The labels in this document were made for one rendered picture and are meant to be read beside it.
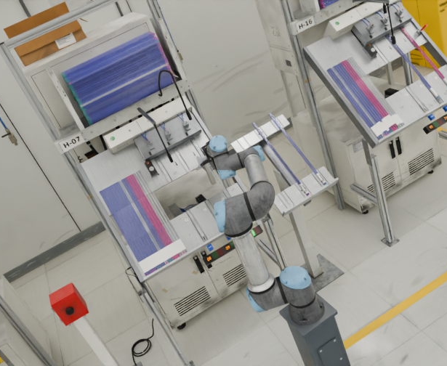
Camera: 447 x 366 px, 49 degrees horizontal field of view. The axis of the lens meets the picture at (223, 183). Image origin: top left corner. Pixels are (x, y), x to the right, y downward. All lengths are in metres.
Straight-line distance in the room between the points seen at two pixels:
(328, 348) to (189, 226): 0.89
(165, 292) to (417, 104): 1.81
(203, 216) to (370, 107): 1.13
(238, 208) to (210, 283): 1.29
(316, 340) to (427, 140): 1.82
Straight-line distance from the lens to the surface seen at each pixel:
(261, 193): 1.84
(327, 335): 2.25
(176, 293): 3.00
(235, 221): 1.83
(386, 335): 2.79
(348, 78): 2.97
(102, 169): 2.67
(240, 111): 4.57
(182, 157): 2.64
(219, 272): 3.03
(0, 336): 2.97
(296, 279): 2.04
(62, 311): 2.64
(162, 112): 2.67
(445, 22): 5.06
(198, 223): 2.53
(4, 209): 4.36
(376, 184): 2.97
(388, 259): 3.15
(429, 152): 3.63
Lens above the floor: 2.17
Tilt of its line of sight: 30 degrees down
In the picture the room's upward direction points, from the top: 23 degrees counter-clockwise
